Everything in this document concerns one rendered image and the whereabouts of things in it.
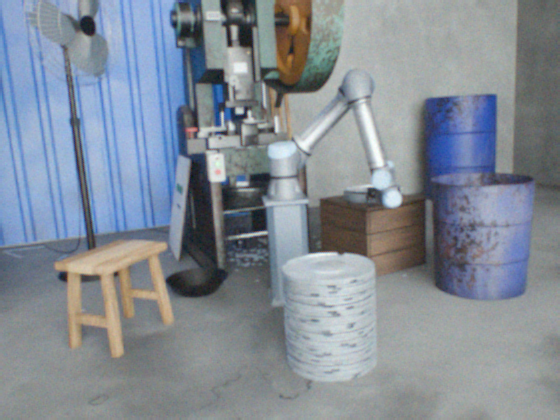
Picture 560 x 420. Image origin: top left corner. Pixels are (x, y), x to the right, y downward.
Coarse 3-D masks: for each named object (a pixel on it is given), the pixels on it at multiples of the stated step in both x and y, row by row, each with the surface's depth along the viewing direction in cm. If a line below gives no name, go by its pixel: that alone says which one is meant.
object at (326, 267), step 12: (288, 264) 161; (300, 264) 160; (312, 264) 157; (324, 264) 156; (336, 264) 155; (348, 264) 157; (360, 264) 156; (372, 264) 155; (288, 276) 148; (300, 276) 148; (312, 276) 147; (324, 276) 146; (336, 276) 146; (348, 276) 145; (360, 276) 143
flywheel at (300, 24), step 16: (288, 0) 285; (304, 0) 266; (304, 16) 268; (288, 32) 282; (304, 32) 272; (288, 48) 293; (304, 48) 273; (288, 64) 296; (304, 64) 268; (288, 80) 290
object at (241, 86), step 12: (228, 48) 262; (240, 48) 265; (228, 60) 263; (240, 60) 266; (240, 72) 267; (252, 72) 269; (228, 84) 266; (240, 84) 267; (252, 84) 270; (228, 96) 268; (240, 96) 266; (252, 96) 271
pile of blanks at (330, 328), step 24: (288, 288) 149; (312, 288) 144; (336, 288) 143; (360, 288) 144; (288, 312) 152; (312, 312) 144; (336, 312) 143; (360, 312) 147; (288, 336) 155; (312, 336) 146; (336, 336) 144; (360, 336) 147; (288, 360) 157; (312, 360) 148; (336, 360) 145; (360, 360) 148
